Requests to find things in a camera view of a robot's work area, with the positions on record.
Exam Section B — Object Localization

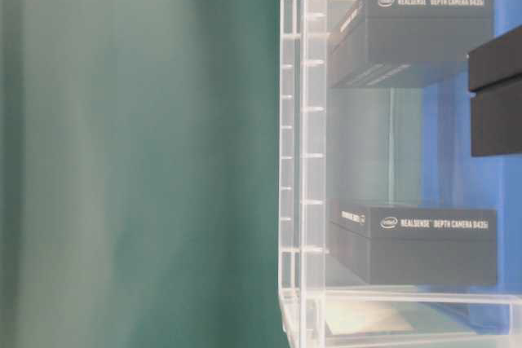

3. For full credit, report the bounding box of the blue cloth liner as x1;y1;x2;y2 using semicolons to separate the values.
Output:
422;0;521;334

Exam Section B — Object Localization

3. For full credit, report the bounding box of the clear plastic storage case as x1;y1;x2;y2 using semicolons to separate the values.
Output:
277;0;521;347

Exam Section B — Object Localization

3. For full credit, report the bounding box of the black camera box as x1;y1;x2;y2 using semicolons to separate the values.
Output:
328;199;498;287
328;0;494;88
468;26;521;156

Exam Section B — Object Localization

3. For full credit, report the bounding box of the green table cloth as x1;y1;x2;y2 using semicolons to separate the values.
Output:
1;0;287;347

